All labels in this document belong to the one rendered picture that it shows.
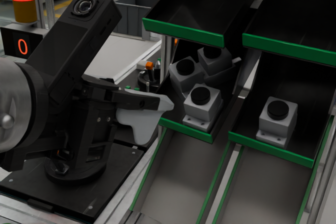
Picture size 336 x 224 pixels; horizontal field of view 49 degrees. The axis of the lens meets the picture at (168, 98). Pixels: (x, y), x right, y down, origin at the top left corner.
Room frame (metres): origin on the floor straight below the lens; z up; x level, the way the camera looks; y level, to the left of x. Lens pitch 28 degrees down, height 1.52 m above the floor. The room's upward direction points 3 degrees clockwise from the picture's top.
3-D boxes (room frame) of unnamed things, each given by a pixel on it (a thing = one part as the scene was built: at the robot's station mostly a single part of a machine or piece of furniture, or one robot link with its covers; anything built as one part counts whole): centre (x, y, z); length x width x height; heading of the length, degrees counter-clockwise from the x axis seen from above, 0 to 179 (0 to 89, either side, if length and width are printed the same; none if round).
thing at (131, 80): (1.15, 0.04, 1.01); 0.24 x 0.24 x 0.13; 70
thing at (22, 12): (0.85, 0.35, 1.28); 0.05 x 0.05 x 0.05
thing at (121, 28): (2.81, 0.10, 0.73); 0.62 x 0.42 x 0.23; 70
